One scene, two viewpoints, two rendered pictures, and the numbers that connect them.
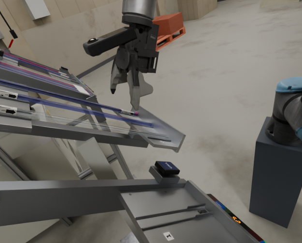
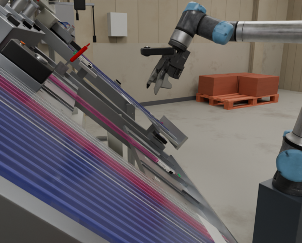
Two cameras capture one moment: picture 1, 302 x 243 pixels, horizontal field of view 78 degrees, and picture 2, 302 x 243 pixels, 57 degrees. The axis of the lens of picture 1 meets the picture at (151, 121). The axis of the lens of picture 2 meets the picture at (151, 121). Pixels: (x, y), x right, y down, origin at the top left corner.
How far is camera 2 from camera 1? 0.61 m
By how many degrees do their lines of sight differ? 21
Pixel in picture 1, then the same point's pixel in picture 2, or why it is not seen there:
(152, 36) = (183, 57)
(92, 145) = not seen: hidden behind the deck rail
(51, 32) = (120, 52)
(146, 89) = (167, 85)
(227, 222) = (180, 172)
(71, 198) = (101, 110)
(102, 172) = (115, 147)
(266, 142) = (267, 186)
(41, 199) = (90, 100)
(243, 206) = not seen: outside the picture
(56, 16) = (132, 39)
